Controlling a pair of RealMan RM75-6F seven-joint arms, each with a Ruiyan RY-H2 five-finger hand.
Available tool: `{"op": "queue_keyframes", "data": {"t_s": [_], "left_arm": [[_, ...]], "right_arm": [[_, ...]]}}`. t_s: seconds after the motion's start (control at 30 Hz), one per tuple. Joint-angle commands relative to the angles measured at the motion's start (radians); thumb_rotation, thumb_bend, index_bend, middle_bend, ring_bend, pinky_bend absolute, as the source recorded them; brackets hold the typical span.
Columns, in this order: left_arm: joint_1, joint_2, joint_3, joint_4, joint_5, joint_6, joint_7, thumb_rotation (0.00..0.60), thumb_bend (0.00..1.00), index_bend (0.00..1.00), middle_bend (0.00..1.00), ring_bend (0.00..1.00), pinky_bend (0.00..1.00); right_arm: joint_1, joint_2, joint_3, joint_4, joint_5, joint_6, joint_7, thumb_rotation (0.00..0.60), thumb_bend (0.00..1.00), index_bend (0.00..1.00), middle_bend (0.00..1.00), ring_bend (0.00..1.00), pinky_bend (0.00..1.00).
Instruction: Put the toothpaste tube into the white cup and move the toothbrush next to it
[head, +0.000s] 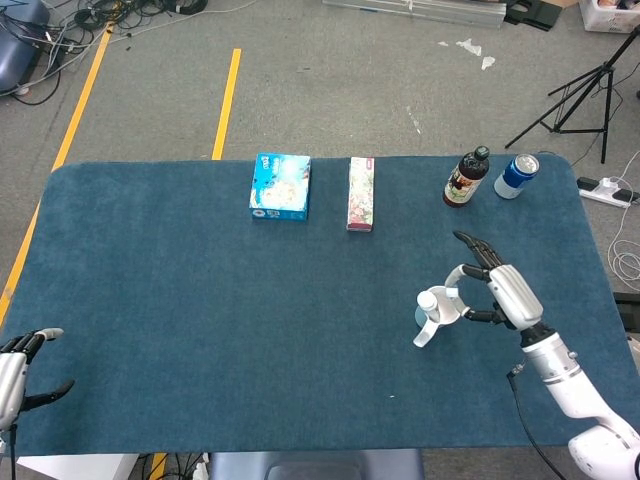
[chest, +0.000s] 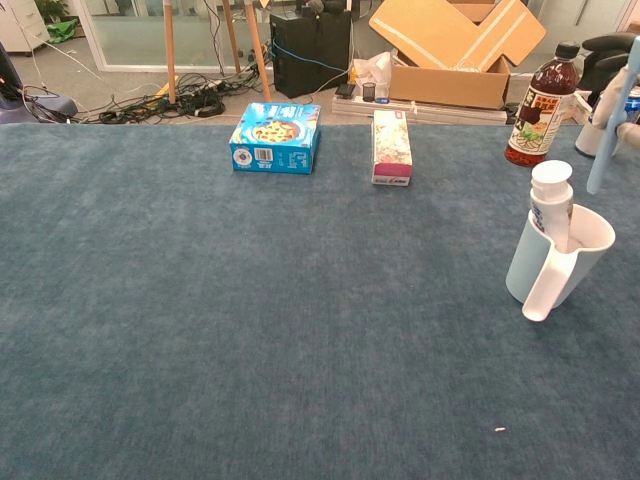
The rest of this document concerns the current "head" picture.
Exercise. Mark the dark blue machine base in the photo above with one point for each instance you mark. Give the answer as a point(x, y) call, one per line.
point(15, 55)

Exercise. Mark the dark tea bottle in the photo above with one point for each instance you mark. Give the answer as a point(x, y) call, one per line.
point(462, 182)

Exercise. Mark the black tripod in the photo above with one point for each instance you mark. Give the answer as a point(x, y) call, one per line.
point(608, 67)

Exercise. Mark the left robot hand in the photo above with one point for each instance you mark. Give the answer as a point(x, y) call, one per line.
point(12, 380)

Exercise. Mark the blue white drink can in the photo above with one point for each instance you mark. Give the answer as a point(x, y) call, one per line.
point(515, 177)

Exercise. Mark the white paper scrap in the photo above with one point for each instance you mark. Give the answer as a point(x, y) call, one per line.
point(487, 62)
point(469, 46)

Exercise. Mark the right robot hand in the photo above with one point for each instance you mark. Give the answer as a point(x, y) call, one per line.
point(515, 295)

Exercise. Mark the black plastic tray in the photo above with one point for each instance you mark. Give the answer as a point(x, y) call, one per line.
point(532, 15)

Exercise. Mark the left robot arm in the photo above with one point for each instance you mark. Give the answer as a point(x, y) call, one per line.
point(4, 440)

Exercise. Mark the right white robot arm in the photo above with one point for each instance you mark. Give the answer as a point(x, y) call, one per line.
point(565, 380)

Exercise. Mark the white pink toothpaste tube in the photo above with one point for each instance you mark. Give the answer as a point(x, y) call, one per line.
point(427, 301)

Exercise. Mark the blue table mat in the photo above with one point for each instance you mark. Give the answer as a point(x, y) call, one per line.
point(200, 300)

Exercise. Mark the grey blue robot torso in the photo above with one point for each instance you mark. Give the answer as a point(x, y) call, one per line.
point(310, 465)

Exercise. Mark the white power strip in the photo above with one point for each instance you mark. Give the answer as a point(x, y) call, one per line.
point(597, 189)

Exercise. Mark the floral white and pink box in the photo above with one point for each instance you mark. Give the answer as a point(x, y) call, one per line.
point(361, 195)

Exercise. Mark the aluminium rail bundle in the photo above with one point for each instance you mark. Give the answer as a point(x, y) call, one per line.
point(425, 12)

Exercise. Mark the blue cookie box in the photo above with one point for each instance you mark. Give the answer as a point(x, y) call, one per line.
point(280, 185)

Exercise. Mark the white base panel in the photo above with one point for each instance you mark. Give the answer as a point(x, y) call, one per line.
point(75, 467)

